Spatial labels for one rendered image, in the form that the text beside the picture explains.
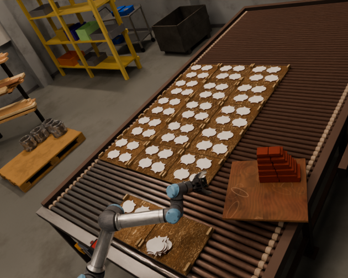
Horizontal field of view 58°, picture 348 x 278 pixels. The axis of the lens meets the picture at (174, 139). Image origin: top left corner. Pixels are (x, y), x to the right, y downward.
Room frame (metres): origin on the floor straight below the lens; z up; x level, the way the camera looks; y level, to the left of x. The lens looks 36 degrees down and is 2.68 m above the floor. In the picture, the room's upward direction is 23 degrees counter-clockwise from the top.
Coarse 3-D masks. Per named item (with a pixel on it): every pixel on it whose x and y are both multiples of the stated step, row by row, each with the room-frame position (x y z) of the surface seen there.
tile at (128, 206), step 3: (126, 201) 1.85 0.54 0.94; (129, 201) 1.84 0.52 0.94; (132, 201) 1.83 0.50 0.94; (123, 204) 1.84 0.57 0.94; (126, 204) 1.82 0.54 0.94; (129, 204) 1.81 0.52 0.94; (132, 204) 1.80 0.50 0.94; (123, 207) 1.80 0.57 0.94; (126, 207) 1.79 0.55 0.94; (129, 207) 1.78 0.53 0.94; (132, 207) 1.77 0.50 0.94; (126, 210) 1.76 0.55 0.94; (129, 210) 1.75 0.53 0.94; (132, 210) 1.74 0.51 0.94
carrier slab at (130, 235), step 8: (136, 200) 1.83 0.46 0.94; (136, 208) 1.74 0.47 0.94; (152, 208) 1.68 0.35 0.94; (160, 208) 1.65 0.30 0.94; (152, 224) 1.53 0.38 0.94; (120, 232) 1.59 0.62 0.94; (128, 232) 1.56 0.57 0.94; (136, 232) 1.53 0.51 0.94; (144, 232) 1.50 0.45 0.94; (128, 240) 1.49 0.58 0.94; (136, 240) 1.46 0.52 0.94; (136, 248) 1.40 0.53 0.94
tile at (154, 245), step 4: (152, 240) 1.36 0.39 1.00; (156, 240) 1.34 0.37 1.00; (160, 240) 1.33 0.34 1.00; (148, 244) 1.34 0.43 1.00; (152, 244) 1.33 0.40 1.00; (156, 244) 1.32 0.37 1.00; (160, 244) 1.30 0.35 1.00; (164, 244) 1.29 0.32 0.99; (148, 248) 1.31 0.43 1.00; (152, 248) 1.30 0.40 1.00; (156, 248) 1.29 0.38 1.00; (160, 248) 1.28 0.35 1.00; (152, 252) 1.27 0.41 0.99; (156, 252) 1.26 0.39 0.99
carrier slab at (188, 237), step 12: (156, 228) 1.49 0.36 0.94; (168, 228) 1.45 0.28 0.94; (180, 228) 1.41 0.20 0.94; (192, 228) 1.37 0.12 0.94; (204, 228) 1.33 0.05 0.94; (180, 240) 1.32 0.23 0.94; (192, 240) 1.28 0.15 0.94; (204, 240) 1.24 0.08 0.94; (144, 252) 1.34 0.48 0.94; (168, 252) 1.27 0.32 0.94; (180, 252) 1.23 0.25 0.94; (192, 252) 1.20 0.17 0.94; (168, 264) 1.19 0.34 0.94; (180, 264) 1.15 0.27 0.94; (192, 264) 1.12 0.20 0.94
